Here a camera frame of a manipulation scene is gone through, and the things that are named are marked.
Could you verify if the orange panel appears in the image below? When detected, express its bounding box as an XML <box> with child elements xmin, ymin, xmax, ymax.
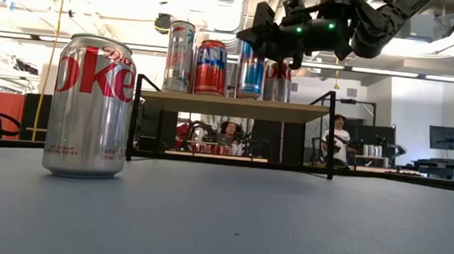
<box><xmin>0</xmin><ymin>90</ymin><xmax>26</xmax><ymax>141</ymax></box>

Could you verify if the wooden shelf black metal frame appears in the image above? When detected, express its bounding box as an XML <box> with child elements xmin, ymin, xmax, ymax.
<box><xmin>124</xmin><ymin>72</ymin><xmax>341</xmax><ymax>181</ymax></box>

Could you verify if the dark desk with equipment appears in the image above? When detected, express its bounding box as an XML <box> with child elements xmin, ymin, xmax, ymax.
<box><xmin>409</xmin><ymin>155</ymin><xmax>454</xmax><ymax>180</ymax></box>

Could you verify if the red Fanta strawberry can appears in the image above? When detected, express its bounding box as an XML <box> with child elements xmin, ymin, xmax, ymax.
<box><xmin>193</xmin><ymin>38</ymin><xmax>230</xmax><ymax>97</ymax></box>

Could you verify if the distant wooden table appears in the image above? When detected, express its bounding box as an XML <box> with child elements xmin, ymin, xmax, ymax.
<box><xmin>164</xmin><ymin>149</ymin><xmax>269</xmax><ymax>164</ymax></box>

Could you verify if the silver Diet Coke can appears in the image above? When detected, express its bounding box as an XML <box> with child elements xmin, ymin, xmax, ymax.
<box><xmin>41</xmin><ymin>30</ymin><xmax>141</xmax><ymax>184</ymax></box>
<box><xmin>262</xmin><ymin>59</ymin><xmax>295</xmax><ymax>104</ymax></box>

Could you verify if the blue table mat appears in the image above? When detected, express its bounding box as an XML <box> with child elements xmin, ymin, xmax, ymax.
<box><xmin>0</xmin><ymin>145</ymin><xmax>454</xmax><ymax>254</ymax></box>

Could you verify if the corrugated silver ventilation duct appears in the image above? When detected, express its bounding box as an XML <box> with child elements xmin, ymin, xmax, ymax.
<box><xmin>211</xmin><ymin>0</ymin><xmax>245</xmax><ymax>35</ymax></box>

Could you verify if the yellow cable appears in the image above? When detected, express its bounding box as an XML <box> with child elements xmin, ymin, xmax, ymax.
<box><xmin>30</xmin><ymin>0</ymin><xmax>69</xmax><ymax>143</ymax></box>
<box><xmin>333</xmin><ymin>56</ymin><xmax>343</xmax><ymax>91</ymax></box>

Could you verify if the blue silver Red Bull can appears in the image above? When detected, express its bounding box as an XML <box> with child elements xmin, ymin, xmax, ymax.
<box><xmin>236</xmin><ymin>39</ymin><xmax>267</xmax><ymax>101</ymax></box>

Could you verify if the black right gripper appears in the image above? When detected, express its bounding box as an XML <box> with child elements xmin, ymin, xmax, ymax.
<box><xmin>233</xmin><ymin>0</ymin><xmax>360</xmax><ymax>75</ymax></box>

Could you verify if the black aluminium table frame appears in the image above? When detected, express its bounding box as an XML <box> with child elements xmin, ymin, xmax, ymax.
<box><xmin>0</xmin><ymin>137</ymin><xmax>454</xmax><ymax>192</ymax></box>

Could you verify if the person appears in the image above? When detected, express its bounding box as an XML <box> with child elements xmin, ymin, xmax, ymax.
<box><xmin>217</xmin><ymin>120</ymin><xmax>244</xmax><ymax>147</ymax></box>
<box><xmin>320</xmin><ymin>112</ymin><xmax>353</xmax><ymax>165</ymax></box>

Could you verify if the white Celsius Peach Vibe can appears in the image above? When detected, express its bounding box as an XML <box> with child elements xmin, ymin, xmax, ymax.
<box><xmin>161</xmin><ymin>19</ymin><xmax>197</xmax><ymax>94</ymax></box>

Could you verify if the black computer monitor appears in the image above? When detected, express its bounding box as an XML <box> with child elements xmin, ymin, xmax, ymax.
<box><xmin>428</xmin><ymin>125</ymin><xmax>454</xmax><ymax>151</ymax></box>

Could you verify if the black panel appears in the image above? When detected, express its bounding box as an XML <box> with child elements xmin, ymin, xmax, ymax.
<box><xmin>19</xmin><ymin>92</ymin><xmax>54</xmax><ymax>144</ymax></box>

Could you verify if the black round ceiling fixture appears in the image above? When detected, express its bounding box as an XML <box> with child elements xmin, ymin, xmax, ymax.
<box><xmin>153</xmin><ymin>12</ymin><xmax>173</xmax><ymax>34</ymax></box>

